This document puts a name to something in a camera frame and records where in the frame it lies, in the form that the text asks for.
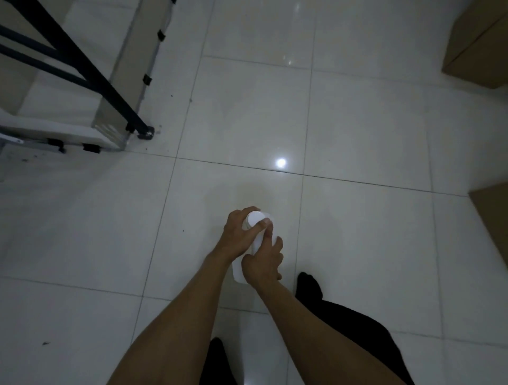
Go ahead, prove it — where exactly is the person's left forearm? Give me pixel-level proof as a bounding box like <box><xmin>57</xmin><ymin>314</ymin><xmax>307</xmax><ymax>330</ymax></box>
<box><xmin>106</xmin><ymin>254</ymin><xmax>239</xmax><ymax>385</ymax></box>

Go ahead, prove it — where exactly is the brown cardboard box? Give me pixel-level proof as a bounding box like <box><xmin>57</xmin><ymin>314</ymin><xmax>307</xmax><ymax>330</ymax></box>
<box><xmin>468</xmin><ymin>180</ymin><xmax>508</xmax><ymax>271</ymax></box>
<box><xmin>441</xmin><ymin>0</ymin><xmax>508</xmax><ymax>90</ymax></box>

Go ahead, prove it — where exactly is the grey panel enclosure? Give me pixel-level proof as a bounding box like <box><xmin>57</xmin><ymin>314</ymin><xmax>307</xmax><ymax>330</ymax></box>
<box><xmin>0</xmin><ymin>0</ymin><xmax>176</xmax><ymax>153</ymax></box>

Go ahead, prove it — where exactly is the person's right leg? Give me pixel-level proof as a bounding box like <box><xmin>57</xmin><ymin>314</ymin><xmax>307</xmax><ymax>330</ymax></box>
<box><xmin>296</xmin><ymin>272</ymin><xmax>416</xmax><ymax>385</ymax></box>

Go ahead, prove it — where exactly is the person's left hand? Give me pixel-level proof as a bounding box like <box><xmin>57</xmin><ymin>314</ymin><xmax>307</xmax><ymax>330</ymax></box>
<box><xmin>214</xmin><ymin>206</ymin><xmax>273</xmax><ymax>263</ymax></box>

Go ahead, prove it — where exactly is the white plastic bottle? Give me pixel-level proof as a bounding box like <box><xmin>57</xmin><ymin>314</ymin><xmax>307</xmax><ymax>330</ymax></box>
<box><xmin>231</xmin><ymin>212</ymin><xmax>275</xmax><ymax>285</ymax></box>

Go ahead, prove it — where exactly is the person's right hand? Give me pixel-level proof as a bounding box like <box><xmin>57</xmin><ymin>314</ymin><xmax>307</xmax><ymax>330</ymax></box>
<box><xmin>241</xmin><ymin>223</ymin><xmax>285</xmax><ymax>285</ymax></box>

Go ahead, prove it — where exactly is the white bottle cap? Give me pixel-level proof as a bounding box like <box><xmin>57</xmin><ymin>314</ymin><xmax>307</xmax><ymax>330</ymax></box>
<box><xmin>246</xmin><ymin>211</ymin><xmax>266</xmax><ymax>231</ymax></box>

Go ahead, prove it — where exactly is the person's leg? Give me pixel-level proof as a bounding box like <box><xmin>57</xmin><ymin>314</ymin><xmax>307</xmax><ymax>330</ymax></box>
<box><xmin>296</xmin><ymin>272</ymin><xmax>416</xmax><ymax>385</ymax></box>
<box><xmin>198</xmin><ymin>337</ymin><xmax>232</xmax><ymax>385</ymax></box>

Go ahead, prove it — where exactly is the person's right forearm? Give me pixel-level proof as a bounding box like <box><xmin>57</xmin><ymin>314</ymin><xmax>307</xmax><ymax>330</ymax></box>
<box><xmin>249</xmin><ymin>277</ymin><xmax>406</xmax><ymax>385</ymax></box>

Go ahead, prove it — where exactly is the person's left leg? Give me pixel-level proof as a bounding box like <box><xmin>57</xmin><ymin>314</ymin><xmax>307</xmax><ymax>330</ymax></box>
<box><xmin>198</xmin><ymin>337</ymin><xmax>232</xmax><ymax>385</ymax></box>

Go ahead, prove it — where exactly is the black metal frame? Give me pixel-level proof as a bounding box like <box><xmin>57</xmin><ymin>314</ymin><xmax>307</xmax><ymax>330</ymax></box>
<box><xmin>0</xmin><ymin>0</ymin><xmax>155</xmax><ymax>140</ymax></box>

